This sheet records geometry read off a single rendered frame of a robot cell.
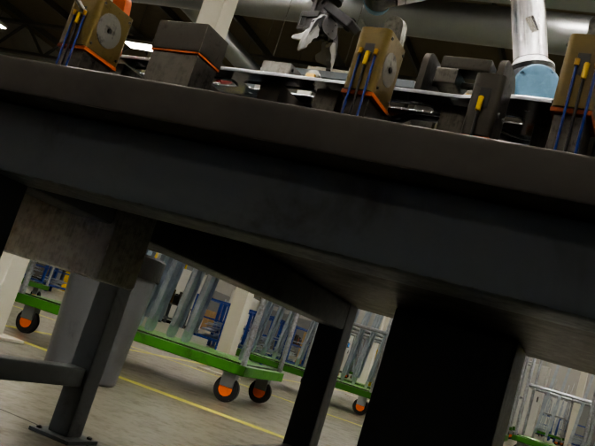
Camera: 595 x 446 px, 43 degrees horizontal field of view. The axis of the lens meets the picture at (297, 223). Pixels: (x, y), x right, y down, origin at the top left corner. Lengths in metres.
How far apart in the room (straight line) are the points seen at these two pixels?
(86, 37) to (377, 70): 0.64
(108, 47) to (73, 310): 2.61
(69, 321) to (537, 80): 2.89
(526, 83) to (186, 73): 0.86
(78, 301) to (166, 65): 2.72
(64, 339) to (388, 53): 3.12
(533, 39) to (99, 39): 1.05
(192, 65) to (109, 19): 0.26
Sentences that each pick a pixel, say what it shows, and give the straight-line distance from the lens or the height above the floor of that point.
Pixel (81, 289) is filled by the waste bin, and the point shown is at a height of 0.45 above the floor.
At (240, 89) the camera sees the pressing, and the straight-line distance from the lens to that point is 1.71.
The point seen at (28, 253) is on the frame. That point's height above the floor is 0.51.
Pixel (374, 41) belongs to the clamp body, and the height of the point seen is 1.02.
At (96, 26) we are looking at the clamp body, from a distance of 1.65.
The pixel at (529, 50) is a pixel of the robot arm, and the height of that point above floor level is 1.36.
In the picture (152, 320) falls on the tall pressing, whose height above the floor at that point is 0.37.
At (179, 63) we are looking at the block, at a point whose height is 0.94.
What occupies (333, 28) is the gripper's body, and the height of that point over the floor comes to 1.32.
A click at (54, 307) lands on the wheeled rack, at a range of 5.82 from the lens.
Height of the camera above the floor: 0.49
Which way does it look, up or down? 9 degrees up
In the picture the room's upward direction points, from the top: 17 degrees clockwise
